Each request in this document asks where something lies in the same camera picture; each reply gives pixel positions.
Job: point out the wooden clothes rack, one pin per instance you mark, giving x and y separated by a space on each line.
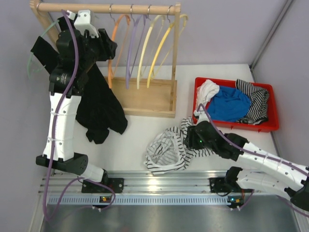
155 98

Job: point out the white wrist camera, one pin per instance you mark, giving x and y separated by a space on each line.
84 24
196 114

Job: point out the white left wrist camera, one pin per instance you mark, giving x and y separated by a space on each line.
84 24

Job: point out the aluminium mounting rail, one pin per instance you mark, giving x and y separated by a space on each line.
145 182

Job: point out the purple plastic hanger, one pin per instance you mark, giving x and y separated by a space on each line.
130 66

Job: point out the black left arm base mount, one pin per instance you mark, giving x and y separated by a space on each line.
116 184

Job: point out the white garment in bin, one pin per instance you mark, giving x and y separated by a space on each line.
206 92

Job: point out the orange plastic hanger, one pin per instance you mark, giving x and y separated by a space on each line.
112 71

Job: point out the green plastic hanger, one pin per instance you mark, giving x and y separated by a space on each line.
30 62

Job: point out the yellow plastic hanger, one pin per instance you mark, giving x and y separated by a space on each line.
152 72

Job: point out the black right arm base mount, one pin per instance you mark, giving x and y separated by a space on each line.
222 188

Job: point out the blue garment in bin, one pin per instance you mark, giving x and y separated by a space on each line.
229 105

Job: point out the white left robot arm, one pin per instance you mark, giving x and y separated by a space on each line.
59 153

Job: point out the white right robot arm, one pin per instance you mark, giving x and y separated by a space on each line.
255 168

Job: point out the cream plastic hanger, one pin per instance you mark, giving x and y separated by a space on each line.
160 18

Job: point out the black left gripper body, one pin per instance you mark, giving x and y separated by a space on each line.
106 45

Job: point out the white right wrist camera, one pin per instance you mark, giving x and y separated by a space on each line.
196 114

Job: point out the slotted white cable duct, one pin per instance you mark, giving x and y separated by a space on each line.
146 200

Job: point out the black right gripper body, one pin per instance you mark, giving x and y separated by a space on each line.
195 141

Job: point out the red plastic bin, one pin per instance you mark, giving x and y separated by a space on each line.
272 124

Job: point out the striped garment in bin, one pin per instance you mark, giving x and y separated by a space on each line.
258 96

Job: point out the black white striped tank top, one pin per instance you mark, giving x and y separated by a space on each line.
167 152

